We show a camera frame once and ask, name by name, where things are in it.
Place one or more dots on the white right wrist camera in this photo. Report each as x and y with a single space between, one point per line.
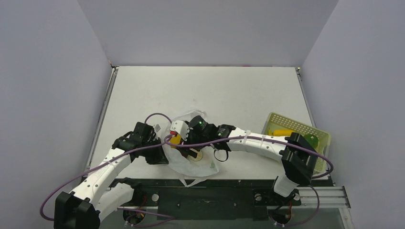
181 128

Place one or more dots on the yellow fake mango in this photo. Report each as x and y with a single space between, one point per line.
282 132

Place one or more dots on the green halved fake fruit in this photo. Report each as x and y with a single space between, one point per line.
197 156

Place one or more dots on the yellow fake fruit in bag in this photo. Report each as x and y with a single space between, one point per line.
176 139

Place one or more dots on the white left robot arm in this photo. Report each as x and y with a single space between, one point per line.
88 204

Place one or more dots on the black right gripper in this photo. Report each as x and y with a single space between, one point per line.
190 149

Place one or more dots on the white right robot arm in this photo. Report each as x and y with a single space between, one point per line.
293 151

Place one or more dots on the green fake apple in basket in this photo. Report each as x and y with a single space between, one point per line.
312 140

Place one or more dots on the white plastic bag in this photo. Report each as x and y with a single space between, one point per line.
192 172

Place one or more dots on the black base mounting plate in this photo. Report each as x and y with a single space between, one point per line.
213 199

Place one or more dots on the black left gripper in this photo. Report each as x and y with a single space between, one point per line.
159 158

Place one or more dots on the yellow-green perforated plastic basket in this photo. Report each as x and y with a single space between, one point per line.
277 121

